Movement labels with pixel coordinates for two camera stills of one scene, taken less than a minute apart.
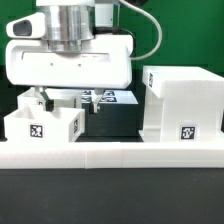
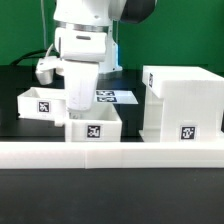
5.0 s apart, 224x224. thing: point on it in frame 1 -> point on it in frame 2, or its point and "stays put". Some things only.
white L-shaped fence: x=100 y=155 stays put
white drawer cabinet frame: x=182 y=104 stays put
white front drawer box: x=36 y=124 -> x=100 y=124
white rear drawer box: x=63 y=98 stays put
